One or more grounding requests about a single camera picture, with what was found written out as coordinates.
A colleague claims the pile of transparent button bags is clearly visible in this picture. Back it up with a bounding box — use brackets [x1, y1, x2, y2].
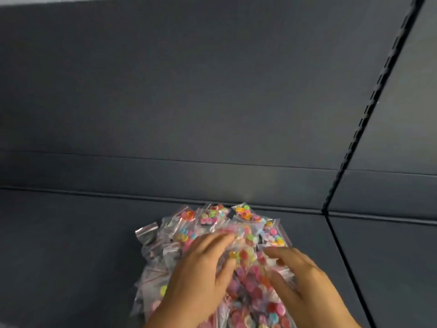
[131, 202, 298, 328]

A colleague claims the person's left hand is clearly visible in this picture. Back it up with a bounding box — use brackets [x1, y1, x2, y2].
[145, 231, 237, 328]

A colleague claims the person's right hand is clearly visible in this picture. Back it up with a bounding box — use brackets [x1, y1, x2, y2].
[263, 246, 362, 328]

